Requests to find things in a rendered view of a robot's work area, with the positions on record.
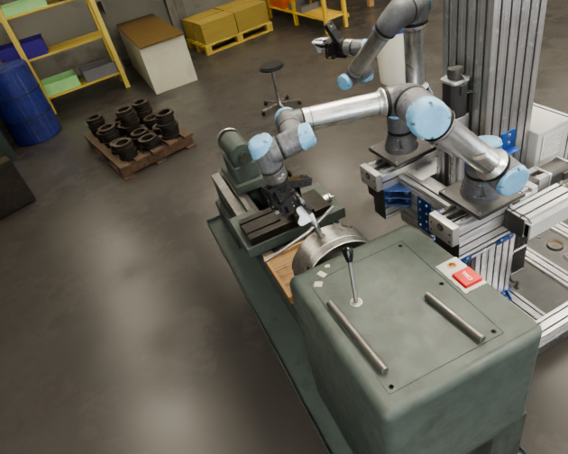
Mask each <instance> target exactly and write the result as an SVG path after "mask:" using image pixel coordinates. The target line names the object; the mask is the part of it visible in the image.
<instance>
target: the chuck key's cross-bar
mask: <svg viewBox="0 0 568 454"><path fill-rule="evenodd" d="M333 209H334V206H333V205H332V206H331V207H330V208H329V209H328V210H327V211H326V212H325V213H324V214H323V215H322V216H321V217H320V218H319V219H318V220H317V223H320V222H321V221H322V220H323V219H324V218H325V217H326V216H327V215H328V214H329V213H330V212H331V211H332V210H333ZM314 229H315V227H314V226H311V227H310V228H309V229H308V230H307V231H306V232H305V233H304V234H302V235H301V236H299V237H298V238H296V239H295V240H293V241H292V242H291V243H289V244H288V245H286V246H285V247H283V248H282V249H280V250H278V251H277V252H275V253H274V254H272V255H270V256H269V257H267V258H266V259H265V260H264V261H263V262H264V263H267V262H268V261H270V260H271V259H273V258H275V257H276V256H278V255H279V254H280V253H281V252H283V251H284V250H286V249H288V248H289V247H291V246H292V245H294V244H295V243H297V242H298V241H300V240H302V239H303V238H305V237H306V236H307V235H308V234H309V233H310V232H312V231H313V230H314Z"/></svg>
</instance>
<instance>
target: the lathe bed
mask: <svg viewBox="0 0 568 454"><path fill-rule="evenodd" d="M211 177H212V179H213V180H214V183H215V188H216V191H217V193H218V195H219V198H220V200H221V201H222V203H223V205H224V207H225V208H226V210H227V212H228V213H229V214H230V215H231V217H232V218H233V217H235V216H237V215H240V214H242V213H246V212H248V211H250V210H252V209H254V210H255V212H256V213H258V212H259V211H260V210H259V209H261V208H264V209H267V208H269V207H270V206H269V204H268V202H267V200H268V197H267V196H266V194H265V192H264V190H263V188H264V187H265V186H266V185H265V186H261V187H259V188H256V189H254V190H252V191H250V192H248V193H245V194H243V195H237V194H236V193H235V191H234V189H233V188H232V187H231V185H230V184H229V182H228V181H227V179H226V178H225V176H224V174H223V173H222V176H220V175H219V173H216V174H214V175H212V176H211ZM291 242H292V241H289V242H287V243H285V244H282V245H280V246H278V247H277V248H274V249H272V250H269V251H267V252H265V253H262V254H260V255H258V256H256V258H257V260H259V262H260V264H261V266H262V267H263V269H264V271H265V272H266V274H267V275H268V277H269V279H270V281H271V282H272V284H273V285H274V286H275V288H276V289H277V291H278V293H279V295H280V297H281V298H282V300H283V301H284V303H285V305H286V306H287V307H288V309H289V311H290V312H291V314H292V315H293V317H294V319H295V320H296V322H297V323H298V326H299V327H300V329H301V325H300V322H299V319H298V313H297V309H296V306H295V303H293V304H291V303H290V302H289V300H288V298H287V297H286V296H285V294H284V293H283V291H282V289H281V288H280V287H279V284H278V283H277V281H276V280H275V278H274V277H273V275H272V274H271V272H270V271H269V269H268V268H267V266H266V264H265V263H264V262H263V261H264V259H263V258H264V257H267V256H269V255H270V254H272V253H275V252H277V251H278V250H280V249H282V248H283V247H285V246H286V245H288V244H289V243H291ZM301 330H302V329H301ZM501 434H502V433H501ZM501 434H500V435H501ZM500 435H499V436H500ZM499 436H497V437H496V438H497V439H496V440H495V444H496V445H495V446H494V451H493V454H499V445H500V440H501V436H500V437H499ZM497 445H498V446H497Z"/></svg>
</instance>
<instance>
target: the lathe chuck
mask: <svg viewBox="0 0 568 454"><path fill-rule="evenodd" d="M348 227H349V228H346V227H342V225H341V224H340V223H335V224H330V225H327V226H325V227H323V228H321V231H322V234H324V235H325V238H324V239H323V240H321V241H318V240H317V236H318V235H317V234H316V232H313V233H312V234H311V235H309V236H308V237H307V238H306V239H305V240H304V241H303V242H302V244H301V245H300V246H299V248H298V250H297V252H296V254H295V256H294V258H293V261H292V270H294V273H295V276H296V275H298V274H300V273H302V272H304V270H305V268H306V265H307V263H308V261H309V260H311V258H312V257H313V256H314V255H315V254H316V253H317V252H318V251H319V250H320V249H321V248H322V247H324V246H325V245H326V244H327V243H329V242H331V241H334V240H336V239H339V238H342V237H345V236H359V237H363V238H364V239H366V238H365V237H364V236H363V235H362V234H361V233H360V232H359V231H358V230H357V229H356V228H354V227H353V226H351V225H348ZM366 240H367V239H366ZM293 277H294V276H293Z"/></svg>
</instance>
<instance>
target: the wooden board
mask: <svg viewBox="0 0 568 454"><path fill-rule="evenodd" d="M303 241H304V240H302V241H300V242H297V243H295V244H294V245H292V246H291V247H289V248H288V249H286V250H284V251H283V252H281V253H280V254H279V255H278V256H276V257H275V258H273V259H271V260H270V261H268V262H267V263H265V264H266V266H267V268H268V269H269V271H270V272H271V274H272V275H273V277H274V278H275V280H276V281H277V283H278V284H279V287H280V288H281V289H282V291H283V293H284V294H285V296H286V297H287V298H288V300H289V302H290V303H291V304H293V303H294V300H293V296H292V293H291V290H290V286H289V282H290V279H291V278H293V276H294V271H293V270H292V260H293V258H294V256H295V254H296V252H297V250H298V248H299V246H300V245H301V244H302V242H303Z"/></svg>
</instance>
